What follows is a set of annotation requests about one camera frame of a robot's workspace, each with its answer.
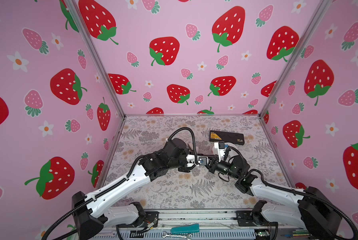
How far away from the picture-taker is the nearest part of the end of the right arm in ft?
2.18

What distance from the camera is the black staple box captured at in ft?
3.46

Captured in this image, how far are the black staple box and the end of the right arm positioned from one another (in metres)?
0.36
